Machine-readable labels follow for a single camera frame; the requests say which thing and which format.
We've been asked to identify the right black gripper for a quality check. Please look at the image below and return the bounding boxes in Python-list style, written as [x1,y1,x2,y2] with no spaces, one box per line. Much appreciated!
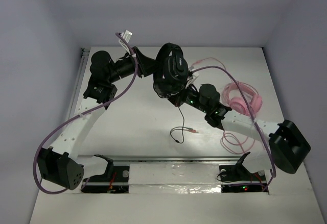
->
[162,80,209,114]

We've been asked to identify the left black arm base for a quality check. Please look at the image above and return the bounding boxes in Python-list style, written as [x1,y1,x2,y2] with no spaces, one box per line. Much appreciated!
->
[81,155,130,194]

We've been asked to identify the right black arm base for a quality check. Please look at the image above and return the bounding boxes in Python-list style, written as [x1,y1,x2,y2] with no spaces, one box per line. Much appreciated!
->
[216,152,268,193]

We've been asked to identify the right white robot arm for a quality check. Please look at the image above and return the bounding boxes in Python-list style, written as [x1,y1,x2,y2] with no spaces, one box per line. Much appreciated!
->
[169,84,311,180]

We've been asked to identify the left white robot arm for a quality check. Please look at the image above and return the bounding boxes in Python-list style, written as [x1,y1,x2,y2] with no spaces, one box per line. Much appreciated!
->
[33,47,164,194]

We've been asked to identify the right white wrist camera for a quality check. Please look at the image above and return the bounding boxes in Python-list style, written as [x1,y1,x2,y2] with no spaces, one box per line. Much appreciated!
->
[185,66,199,88]

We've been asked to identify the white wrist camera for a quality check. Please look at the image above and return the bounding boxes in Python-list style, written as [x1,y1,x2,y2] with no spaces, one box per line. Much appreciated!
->
[116,30,134,56]
[185,66,199,88]

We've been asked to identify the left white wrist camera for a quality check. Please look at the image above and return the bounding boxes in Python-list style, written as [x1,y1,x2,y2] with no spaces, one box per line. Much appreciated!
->
[116,30,134,56]

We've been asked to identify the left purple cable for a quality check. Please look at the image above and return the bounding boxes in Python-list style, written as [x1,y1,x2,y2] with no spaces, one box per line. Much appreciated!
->
[33,32,140,194]

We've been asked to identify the pink headphones with cable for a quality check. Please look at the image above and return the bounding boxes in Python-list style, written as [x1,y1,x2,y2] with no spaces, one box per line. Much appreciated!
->
[220,81,263,155]

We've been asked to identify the left side aluminium rail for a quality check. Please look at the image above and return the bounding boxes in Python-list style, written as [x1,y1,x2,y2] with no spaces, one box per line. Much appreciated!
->
[65,47,90,120]

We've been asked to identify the aluminium rail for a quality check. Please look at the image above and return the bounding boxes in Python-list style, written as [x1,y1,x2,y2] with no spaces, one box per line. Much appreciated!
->
[78,155,269,163]
[65,47,90,120]

